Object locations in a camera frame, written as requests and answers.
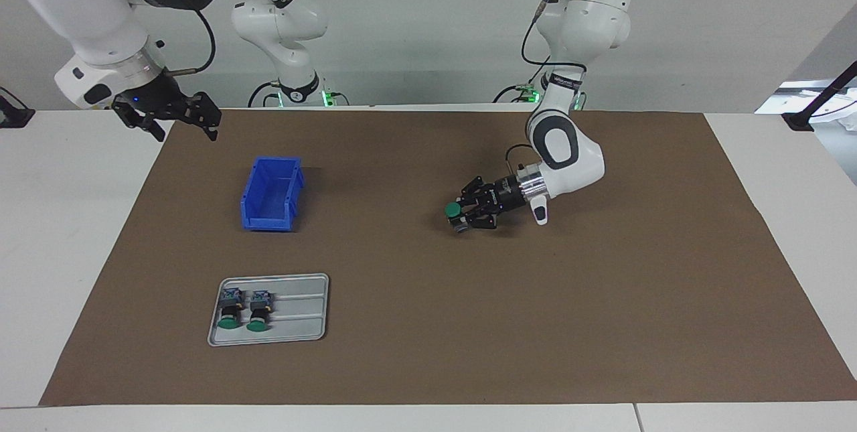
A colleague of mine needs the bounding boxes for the blue plastic bin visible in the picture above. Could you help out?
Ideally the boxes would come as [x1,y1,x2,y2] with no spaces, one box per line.
[240,156,306,232]

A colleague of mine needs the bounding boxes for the grey metal tray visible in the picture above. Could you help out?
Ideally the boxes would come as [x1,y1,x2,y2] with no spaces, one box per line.
[206,273,330,347]

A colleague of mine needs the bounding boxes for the black angled stand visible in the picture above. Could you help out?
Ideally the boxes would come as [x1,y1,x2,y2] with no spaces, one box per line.
[782,60,857,133]

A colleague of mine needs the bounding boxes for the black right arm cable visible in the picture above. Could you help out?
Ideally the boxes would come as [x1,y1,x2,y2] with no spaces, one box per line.
[164,10,217,75]

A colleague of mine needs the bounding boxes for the brown table mat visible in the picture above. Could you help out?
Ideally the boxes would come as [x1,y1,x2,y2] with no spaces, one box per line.
[39,109,857,407]

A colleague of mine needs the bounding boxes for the black table clamp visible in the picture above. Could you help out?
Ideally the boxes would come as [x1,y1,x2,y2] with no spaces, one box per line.
[0,87,35,129]

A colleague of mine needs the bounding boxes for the black base cable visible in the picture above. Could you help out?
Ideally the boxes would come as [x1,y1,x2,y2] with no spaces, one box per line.
[248,80,282,108]
[493,80,542,103]

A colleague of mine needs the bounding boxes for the green push button switch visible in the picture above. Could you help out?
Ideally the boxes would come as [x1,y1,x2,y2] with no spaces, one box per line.
[246,289,274,332]
[445,201,471,234]
[216,287,246,330]

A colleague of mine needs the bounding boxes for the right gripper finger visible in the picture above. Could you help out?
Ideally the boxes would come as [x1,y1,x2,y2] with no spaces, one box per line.
[186,92,222,143]
[110,100,166,143]

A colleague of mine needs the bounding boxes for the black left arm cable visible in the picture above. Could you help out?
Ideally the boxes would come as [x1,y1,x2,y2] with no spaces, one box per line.
[522,0,571,71]

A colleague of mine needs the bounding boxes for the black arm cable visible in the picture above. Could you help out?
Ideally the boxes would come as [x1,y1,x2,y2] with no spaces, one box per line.
[164,10,217,75]
[522,0,571,71]

